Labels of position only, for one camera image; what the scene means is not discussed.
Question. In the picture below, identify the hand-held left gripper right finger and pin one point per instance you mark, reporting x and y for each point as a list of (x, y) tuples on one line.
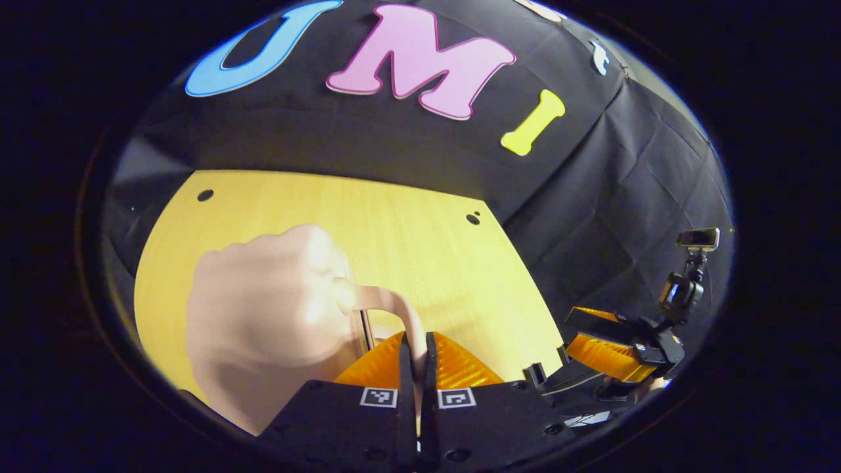
[(430, 368)]

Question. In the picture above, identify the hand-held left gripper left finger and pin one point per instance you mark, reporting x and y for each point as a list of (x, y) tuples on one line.
[(406, 368)]

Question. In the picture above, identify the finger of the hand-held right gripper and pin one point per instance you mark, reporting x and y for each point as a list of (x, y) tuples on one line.
[(611, 358), (591, 322)]

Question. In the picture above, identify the pink suitcase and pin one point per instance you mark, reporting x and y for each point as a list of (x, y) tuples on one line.
[(263, 309)]

